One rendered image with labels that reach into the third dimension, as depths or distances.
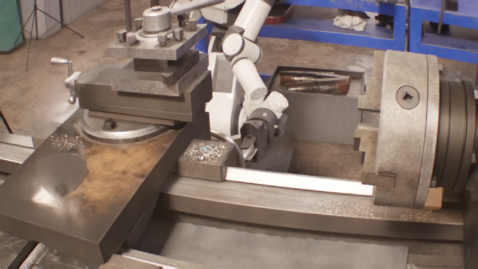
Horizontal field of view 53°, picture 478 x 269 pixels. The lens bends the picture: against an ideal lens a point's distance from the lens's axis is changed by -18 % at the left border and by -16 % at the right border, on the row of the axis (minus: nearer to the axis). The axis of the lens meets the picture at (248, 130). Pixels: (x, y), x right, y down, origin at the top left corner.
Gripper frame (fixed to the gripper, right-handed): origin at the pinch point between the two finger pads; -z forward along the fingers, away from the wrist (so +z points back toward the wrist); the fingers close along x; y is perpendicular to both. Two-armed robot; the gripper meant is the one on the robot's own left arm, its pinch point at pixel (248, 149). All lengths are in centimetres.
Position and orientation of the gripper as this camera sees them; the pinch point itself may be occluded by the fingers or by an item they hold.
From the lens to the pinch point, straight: 159.2
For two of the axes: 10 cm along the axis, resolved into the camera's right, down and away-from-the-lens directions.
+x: 1.5, 8.9, 4.4
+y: -9.5, 0.0, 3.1
